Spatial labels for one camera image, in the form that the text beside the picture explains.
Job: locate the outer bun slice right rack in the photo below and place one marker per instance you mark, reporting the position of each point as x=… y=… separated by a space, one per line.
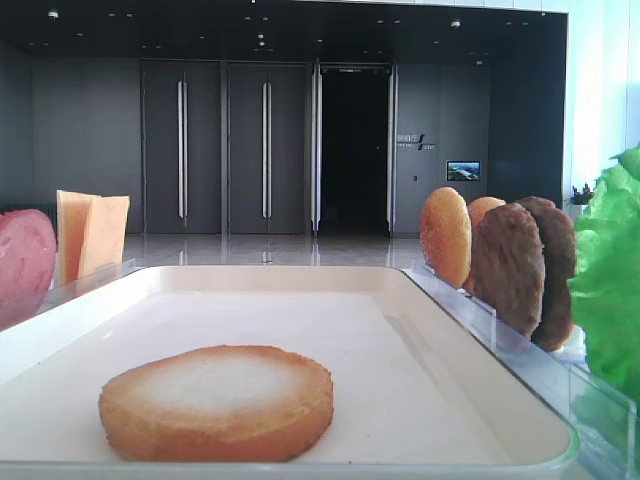
x=445 y=234

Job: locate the bun slice rack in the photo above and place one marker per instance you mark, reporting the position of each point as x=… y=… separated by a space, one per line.
x=477 y=210
x=445 y=234

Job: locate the clear long rail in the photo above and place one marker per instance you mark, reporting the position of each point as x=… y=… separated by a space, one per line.
x=103 y=276
x=606 y=420

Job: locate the clear right long rail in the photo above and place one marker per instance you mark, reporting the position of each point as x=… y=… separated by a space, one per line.
x=606 y=420

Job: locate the pale cheese slice back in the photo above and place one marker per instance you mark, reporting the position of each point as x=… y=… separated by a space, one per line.
x=72 y=211

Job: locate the inner bun slice right rack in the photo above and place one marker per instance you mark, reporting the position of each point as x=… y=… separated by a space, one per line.
x=477 y=210

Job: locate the clear left long rail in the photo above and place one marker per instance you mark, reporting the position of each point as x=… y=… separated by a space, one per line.
x=103 y=276

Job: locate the dark double door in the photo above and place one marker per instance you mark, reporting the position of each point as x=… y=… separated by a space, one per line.
x=181 y=114
x=267 y=148

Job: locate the outer brown meat patty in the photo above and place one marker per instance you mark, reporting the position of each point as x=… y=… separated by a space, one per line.
x=508 y=266

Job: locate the orange cheese slice front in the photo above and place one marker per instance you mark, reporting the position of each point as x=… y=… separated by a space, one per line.
x=104 y=234

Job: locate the wall mounted screen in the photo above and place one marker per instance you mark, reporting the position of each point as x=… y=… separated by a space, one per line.
x=463 y=171

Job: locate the potted plant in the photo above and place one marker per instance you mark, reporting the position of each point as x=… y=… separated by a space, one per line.
x=581 y=196

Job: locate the inner brown meat patty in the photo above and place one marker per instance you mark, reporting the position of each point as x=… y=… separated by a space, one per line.
x=556 y=231

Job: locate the toasted bread slice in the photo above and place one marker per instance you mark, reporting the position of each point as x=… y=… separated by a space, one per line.
x=227 y=403

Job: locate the green plastic lettuce leaf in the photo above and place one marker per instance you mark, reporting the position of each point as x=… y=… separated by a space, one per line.
x=605 y=289

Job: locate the dark double door left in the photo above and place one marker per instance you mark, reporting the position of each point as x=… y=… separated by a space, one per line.
x=181 y=114

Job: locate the cream rectangular tray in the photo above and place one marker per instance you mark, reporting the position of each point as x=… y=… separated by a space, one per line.
x=416 y=395

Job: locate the dark double door middle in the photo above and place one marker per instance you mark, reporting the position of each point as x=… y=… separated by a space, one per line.
x=267 y=148

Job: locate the brown meat patty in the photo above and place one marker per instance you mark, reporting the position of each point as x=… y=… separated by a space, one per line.
x=508 y=266
x=556 y=231

